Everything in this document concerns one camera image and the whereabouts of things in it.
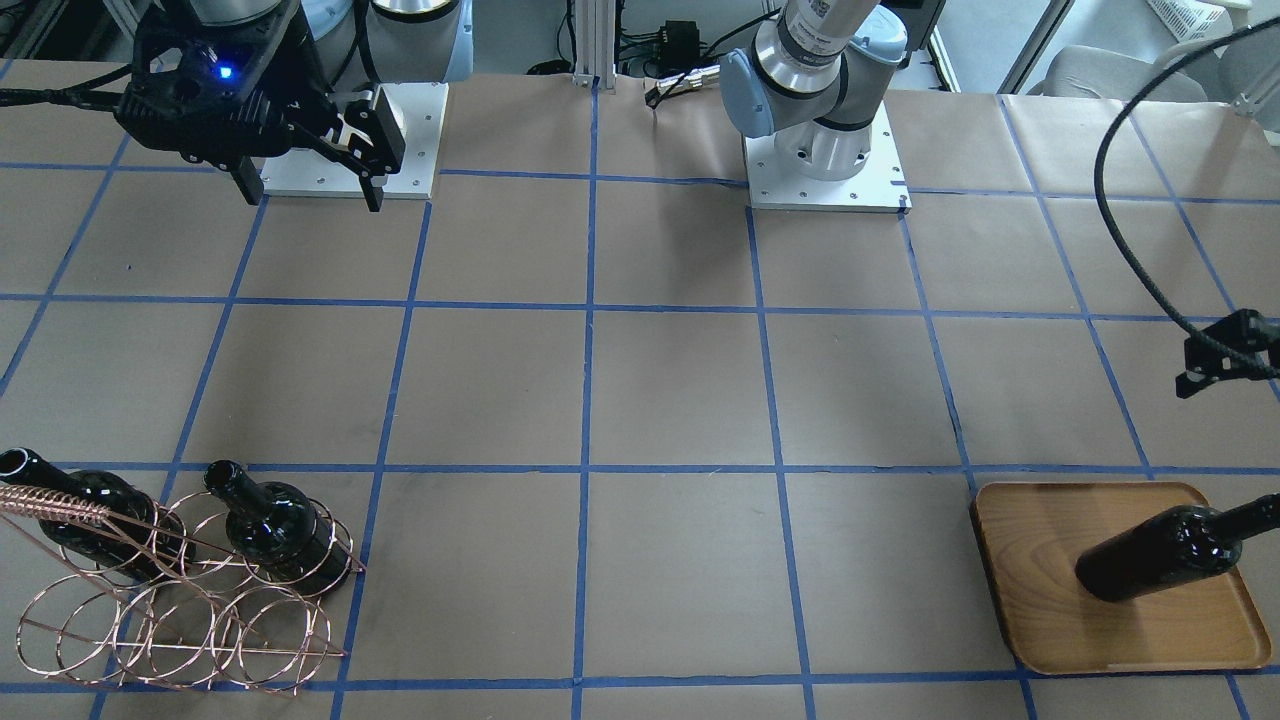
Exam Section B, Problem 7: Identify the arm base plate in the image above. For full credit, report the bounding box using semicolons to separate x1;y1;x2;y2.
261;83;451;201
742;102;913;214

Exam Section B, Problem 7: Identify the copper wire bottle basket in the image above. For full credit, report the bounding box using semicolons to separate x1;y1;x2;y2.
13;492;346;694

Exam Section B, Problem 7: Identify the aluminium frame post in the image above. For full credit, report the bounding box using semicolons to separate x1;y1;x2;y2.
570;0;620;94

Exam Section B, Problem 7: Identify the wooden tray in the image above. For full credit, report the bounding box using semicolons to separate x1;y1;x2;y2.
970;480;1274;675

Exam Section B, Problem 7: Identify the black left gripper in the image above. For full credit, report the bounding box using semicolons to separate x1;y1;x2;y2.
1175;309;1279;398

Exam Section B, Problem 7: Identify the dark wine bottle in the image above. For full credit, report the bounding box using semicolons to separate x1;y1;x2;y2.
1;447;165;584
204;460;351;597
1074;493;1279;602

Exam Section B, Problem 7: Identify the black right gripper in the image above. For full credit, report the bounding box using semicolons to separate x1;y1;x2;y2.
113;1;404;213

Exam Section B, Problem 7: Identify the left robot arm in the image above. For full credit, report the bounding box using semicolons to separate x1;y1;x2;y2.
719;1;1277;398

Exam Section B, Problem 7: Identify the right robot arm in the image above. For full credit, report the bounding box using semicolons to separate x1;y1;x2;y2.
113;1;474;211

